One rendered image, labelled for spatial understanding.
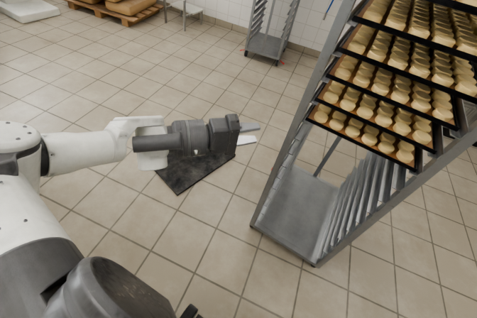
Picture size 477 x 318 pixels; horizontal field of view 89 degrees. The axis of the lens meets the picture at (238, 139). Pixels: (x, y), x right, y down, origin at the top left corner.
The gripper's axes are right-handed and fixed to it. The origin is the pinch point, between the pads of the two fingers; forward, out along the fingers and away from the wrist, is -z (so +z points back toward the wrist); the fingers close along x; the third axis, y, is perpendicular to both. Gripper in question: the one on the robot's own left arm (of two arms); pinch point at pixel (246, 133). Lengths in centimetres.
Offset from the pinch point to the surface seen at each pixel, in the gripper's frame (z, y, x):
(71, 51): 118, 264, -117
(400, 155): -57, -4, -12
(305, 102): -28.3, 18.5, -5.7
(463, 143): -59, -13, 3
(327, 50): -28.2, 18.6, 13.6
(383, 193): -61, -8, -32
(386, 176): -68, -1, -32
